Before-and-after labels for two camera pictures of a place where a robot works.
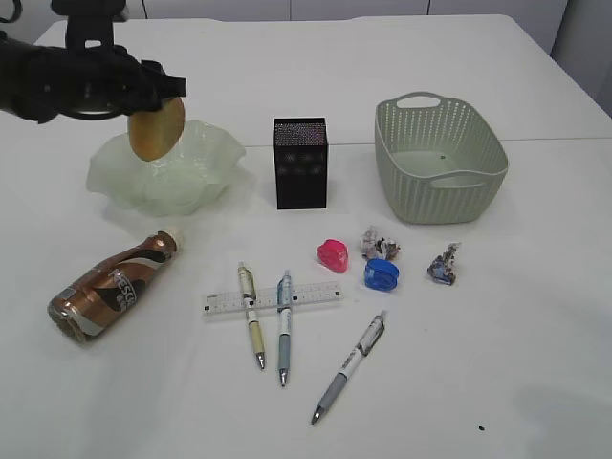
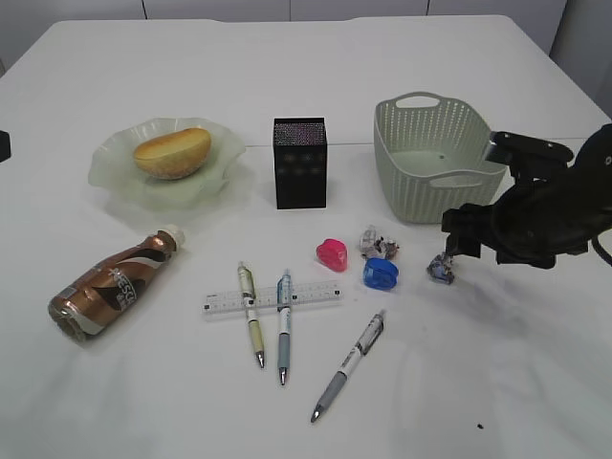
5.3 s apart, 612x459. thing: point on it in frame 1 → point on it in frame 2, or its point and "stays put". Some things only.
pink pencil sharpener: x=334 y=255 stays put
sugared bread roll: x=155 y=134 → x=174 y=155
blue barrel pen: x=284 y=323 stays put
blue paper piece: x=443 y=268 stays put
